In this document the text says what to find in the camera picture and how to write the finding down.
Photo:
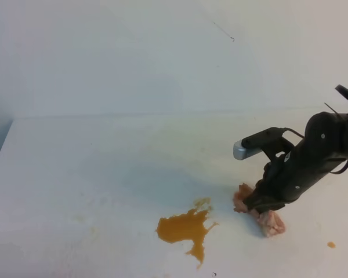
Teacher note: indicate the large brown coffee puddle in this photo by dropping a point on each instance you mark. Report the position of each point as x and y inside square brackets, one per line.
[189, 226]

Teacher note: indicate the pink striped rag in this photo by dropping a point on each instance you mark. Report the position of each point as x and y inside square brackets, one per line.
[270, 222]

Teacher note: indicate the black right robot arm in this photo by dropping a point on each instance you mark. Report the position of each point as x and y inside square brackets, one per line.
[331, 127]

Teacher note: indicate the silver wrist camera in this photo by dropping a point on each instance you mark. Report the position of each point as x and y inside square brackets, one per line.
[269, 141]

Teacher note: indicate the small coffee drop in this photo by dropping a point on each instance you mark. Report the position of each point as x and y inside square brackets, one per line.
[331, 244]

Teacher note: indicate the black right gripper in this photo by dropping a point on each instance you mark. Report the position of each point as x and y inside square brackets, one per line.
[288, 178]

